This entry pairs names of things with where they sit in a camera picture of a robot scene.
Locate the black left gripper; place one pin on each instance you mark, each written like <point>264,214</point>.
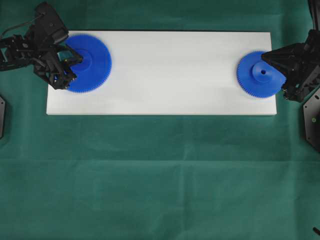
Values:
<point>45,60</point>

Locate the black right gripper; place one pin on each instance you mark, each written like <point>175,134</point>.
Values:
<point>300,64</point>

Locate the blue gear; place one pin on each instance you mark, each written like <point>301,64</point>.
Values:
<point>257,78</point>

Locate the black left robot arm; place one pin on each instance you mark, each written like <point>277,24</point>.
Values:
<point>16,51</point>

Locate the blue gear near left arm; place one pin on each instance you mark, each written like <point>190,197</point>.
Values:
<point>96,65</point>

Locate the white rectangular board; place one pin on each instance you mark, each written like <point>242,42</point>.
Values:
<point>170,73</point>

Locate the green table cloth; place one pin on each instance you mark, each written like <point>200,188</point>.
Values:
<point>153,177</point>

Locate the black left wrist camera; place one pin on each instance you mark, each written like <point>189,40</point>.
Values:
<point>60,35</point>

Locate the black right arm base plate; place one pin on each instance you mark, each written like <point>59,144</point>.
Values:
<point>311,113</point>

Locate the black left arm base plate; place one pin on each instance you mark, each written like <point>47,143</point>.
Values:
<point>2,116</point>

